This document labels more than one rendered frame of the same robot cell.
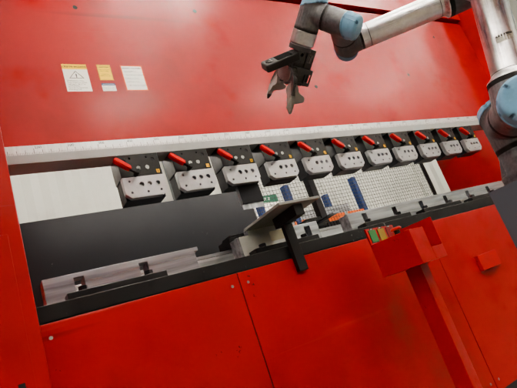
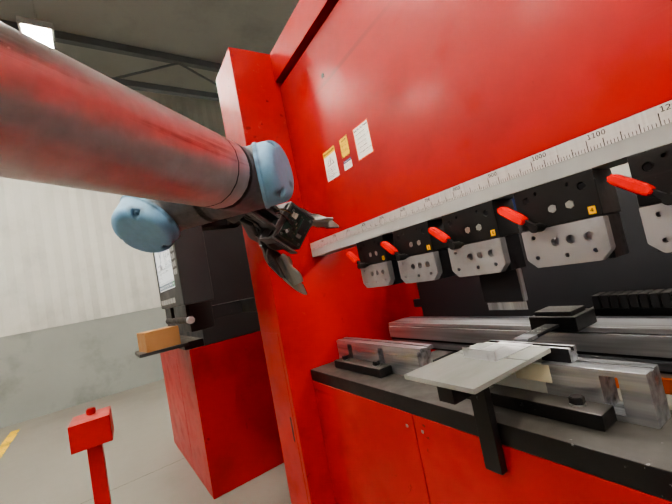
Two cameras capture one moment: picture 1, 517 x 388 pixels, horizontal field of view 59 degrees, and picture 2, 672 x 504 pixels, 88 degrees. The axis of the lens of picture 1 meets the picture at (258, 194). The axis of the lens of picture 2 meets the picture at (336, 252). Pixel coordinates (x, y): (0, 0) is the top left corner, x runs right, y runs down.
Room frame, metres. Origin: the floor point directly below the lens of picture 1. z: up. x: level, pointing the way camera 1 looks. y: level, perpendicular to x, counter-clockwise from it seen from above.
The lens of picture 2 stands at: (1.42, -0.83, 1.24)
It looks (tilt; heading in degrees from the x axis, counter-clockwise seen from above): 4 degrees up; 93
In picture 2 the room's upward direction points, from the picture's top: 11 degrees counter-clockwise
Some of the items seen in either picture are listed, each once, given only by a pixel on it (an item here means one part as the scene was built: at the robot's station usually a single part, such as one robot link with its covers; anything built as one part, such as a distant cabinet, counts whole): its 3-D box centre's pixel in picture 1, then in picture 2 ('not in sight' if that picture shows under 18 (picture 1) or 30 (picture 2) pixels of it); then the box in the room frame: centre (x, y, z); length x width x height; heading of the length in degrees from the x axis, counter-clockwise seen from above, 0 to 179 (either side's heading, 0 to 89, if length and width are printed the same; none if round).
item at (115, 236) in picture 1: (158, 249); (525, 271); (2.04, 0.52, 1.12); 1.13 x 0.02 x 0.44; 125
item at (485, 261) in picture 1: (488, 259); not in sight; (2.21, -0.90, 0.58); 0.15 x 0.02 x 0.07; 125
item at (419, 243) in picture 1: (405, 242); not in sight; (1.67, -0.44, 0.75); 0.20 x 0.16 x 0.18; 138
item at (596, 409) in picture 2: (285, 246); (529, 401); (1.73, -0.03, 0.89); 0.30 x 0.05 x 0.03; 125
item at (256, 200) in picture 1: (250, 197); (503, 290); (1.76, 0.03, 1.13); 0.10 x 0.02 x 0.10; 125
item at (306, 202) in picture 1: (280, 214); (477, 363); (1.64, -0.05, 1.00); 0.26 x 0.18 x 0.01; 35
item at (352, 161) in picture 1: (342, 155); not in sight; (2.08, -0.44, 1.26); 0.15 x 0.09 x 0.17; 125
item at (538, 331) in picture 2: (243, 236); (547, 323); (1.88, 0.12, 1.01); 0.26 x 0.12 x 0.05; 35
